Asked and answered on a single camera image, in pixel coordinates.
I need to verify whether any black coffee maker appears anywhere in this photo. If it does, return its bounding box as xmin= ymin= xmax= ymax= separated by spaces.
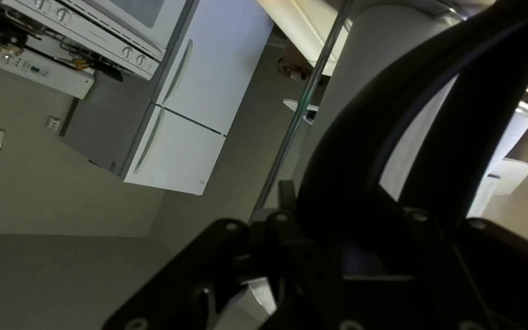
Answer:
xmin=250 ymin=0 xmax=528 ymax=245

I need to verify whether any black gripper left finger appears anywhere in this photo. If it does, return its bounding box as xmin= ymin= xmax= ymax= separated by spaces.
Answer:
xmin=102 ymin=215 xmax=290 ymax=330

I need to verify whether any white range hood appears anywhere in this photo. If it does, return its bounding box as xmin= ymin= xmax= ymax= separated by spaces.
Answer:
xmin=0 ymin=28 xmax=98 ymax=100

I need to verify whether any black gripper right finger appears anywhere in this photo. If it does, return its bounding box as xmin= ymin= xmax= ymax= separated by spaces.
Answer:
xmin=399 ymin=204 xmax=528 ymax=330

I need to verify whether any white stove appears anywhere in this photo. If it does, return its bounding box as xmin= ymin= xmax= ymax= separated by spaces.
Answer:
xmin=0 ymin=0 xmax=190 ymax=82

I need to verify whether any white refrigerator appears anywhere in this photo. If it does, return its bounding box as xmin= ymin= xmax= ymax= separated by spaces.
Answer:
xmin=122 ymin=0 xmax=278 ymax=197

